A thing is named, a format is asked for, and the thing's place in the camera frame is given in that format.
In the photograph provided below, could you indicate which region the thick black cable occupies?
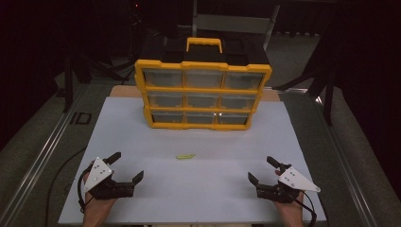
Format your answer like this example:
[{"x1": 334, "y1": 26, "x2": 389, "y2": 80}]
[{"x1": 44, "y1": 145, "x2": 89, "y2": 227}]

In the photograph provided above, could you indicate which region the aluminium rail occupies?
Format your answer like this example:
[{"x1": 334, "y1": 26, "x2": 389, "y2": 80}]
[
  {"x1": 310, "y1": 93, "x2": 379, "y2": 227},
  {"x1": 0, "y1": 84, "x2": 89, "y2": 227}
]

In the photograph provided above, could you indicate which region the clear plastic drawer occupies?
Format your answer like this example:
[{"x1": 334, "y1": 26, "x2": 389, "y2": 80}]
[{"x1": 184, "y1": 69, "x2": 224, "y2": 89}]

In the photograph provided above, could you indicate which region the person's right hand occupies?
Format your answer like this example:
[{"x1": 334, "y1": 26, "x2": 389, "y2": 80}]
[{"x1": 273, "y1": 192, "x2": 305, "y2": 218}]

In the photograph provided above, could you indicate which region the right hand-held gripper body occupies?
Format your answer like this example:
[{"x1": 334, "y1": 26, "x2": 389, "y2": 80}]
[{"x1": 255, "y1": 166, "x2": 322, "y2": 204}]

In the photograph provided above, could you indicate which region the black metal stand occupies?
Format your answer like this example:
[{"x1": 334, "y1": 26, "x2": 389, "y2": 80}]
[
  {"x1": 61, "y1": 51, "x2": 129, "y2": 114},
  {"x1": 273, "y1": 29, "x2": 336, "y2": 127}
]

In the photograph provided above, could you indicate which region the white board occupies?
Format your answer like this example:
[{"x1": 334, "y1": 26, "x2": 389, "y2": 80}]
[{"x1": 58, "y1": 96, "x2": 327, "y2": 225}]

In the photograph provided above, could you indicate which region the right hand-held gripper cable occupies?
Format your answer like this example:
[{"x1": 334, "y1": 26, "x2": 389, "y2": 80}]
[{"x1": 294, "y1": 190, "x2": 319, "y2": 227}]

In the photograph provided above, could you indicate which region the person's left hand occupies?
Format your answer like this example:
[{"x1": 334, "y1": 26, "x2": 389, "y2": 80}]
[{"x1": 82, "y1": 161, "x2": 117, "y2": 218}]

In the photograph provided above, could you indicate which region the yellow black drawer cabinet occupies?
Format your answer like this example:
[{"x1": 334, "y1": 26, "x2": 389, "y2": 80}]
[{"x1": 133, "y1": 37, "x2": 273, "y2": 131}]

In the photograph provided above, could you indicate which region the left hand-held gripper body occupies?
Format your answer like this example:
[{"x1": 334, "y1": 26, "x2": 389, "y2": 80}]
[{"x1": 82, "y1": 156, "x2": 137, "y2": 201}]

